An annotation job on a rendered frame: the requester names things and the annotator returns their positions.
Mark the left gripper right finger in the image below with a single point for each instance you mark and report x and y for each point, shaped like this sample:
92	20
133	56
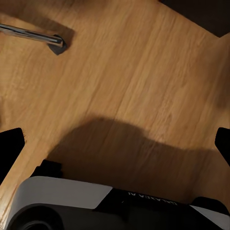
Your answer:
222	142

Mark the cabinet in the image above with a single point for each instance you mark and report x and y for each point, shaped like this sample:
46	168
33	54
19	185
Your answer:
212	15

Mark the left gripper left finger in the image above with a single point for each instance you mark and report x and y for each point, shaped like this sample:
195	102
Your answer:
11	144

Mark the swivel chair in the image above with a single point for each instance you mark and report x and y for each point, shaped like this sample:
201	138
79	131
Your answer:
54	42

